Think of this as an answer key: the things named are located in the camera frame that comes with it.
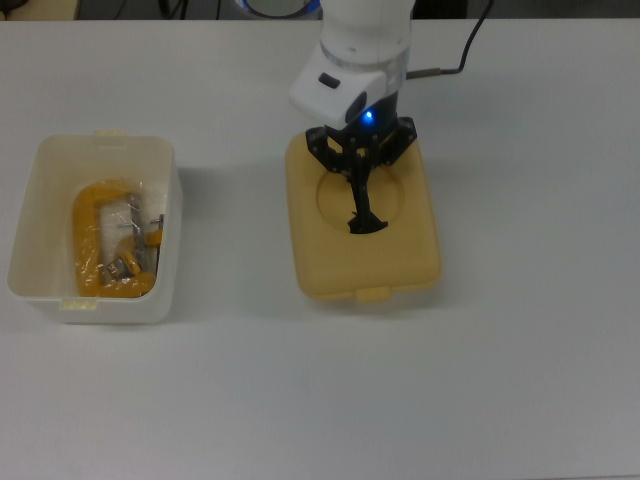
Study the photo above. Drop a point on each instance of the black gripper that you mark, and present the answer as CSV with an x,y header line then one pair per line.
x,y
387,107

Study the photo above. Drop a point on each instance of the tan plastic case lid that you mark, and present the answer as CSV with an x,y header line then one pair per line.
x,y
320,260

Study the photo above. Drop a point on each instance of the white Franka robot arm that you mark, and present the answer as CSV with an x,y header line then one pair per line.
x,y
365,30

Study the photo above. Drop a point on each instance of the cream plastic tool case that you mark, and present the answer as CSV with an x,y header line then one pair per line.
x,y
30,225

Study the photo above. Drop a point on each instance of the clear plastic bag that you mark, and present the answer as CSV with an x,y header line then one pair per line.
x,y
150,195

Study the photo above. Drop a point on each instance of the orange C-clamp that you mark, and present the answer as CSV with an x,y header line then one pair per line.
x,y
82,235

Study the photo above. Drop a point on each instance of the wooden desk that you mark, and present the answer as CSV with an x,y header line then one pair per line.
x,y
40,7

